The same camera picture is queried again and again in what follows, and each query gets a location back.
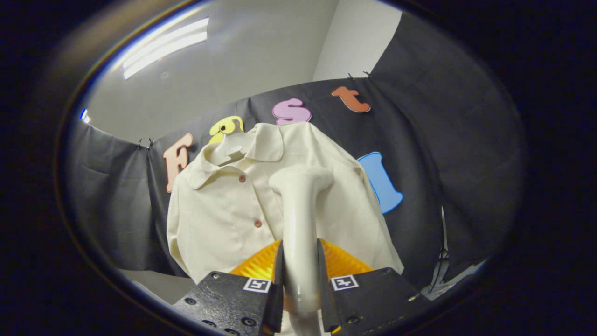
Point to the ceiling light panel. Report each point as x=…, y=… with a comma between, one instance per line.
x=163, y=46

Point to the grey metal clothes stand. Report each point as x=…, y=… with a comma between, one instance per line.
x=454, y=280

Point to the grey and white cabinet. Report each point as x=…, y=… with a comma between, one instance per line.
x=163, y=282

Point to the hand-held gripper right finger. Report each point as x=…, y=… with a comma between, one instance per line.
x=373, y=298

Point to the white plastic clothes hanger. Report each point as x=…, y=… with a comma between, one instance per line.
x=231, y=149

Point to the cream button-up shirt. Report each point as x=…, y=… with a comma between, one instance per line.
x=219, y=224

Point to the black backdrop cloth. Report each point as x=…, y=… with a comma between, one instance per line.
x=443, y=140

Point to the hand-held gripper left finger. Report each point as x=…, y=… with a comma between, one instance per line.
x=224, y=298

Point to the cream garment steamer head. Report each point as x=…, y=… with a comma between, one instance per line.
x=298, y=224

